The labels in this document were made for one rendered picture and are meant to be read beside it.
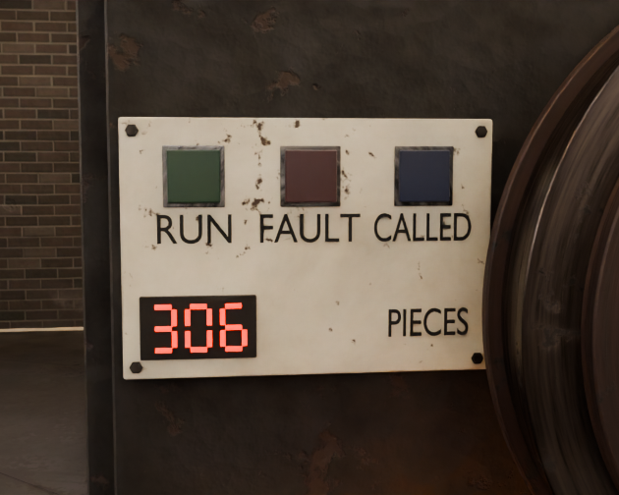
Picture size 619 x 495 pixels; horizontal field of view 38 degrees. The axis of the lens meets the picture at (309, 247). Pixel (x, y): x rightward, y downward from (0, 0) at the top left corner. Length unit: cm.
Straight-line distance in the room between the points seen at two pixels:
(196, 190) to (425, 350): 20
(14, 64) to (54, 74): 28
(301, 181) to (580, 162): 19
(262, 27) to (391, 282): 20
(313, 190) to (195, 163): 8
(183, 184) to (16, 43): 615
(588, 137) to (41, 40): 628
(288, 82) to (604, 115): 23
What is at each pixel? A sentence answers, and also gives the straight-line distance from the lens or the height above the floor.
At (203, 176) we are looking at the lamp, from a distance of 62.
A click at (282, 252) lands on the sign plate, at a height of 115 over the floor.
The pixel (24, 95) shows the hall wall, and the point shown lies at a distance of 671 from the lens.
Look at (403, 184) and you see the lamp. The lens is 64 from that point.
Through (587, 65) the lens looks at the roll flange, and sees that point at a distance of 61.
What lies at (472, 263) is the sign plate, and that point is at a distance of 66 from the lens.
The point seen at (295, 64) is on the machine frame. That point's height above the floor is 128.
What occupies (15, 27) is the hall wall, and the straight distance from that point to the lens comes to 677.
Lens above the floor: 121
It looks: 5 degrees down
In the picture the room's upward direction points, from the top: straight up
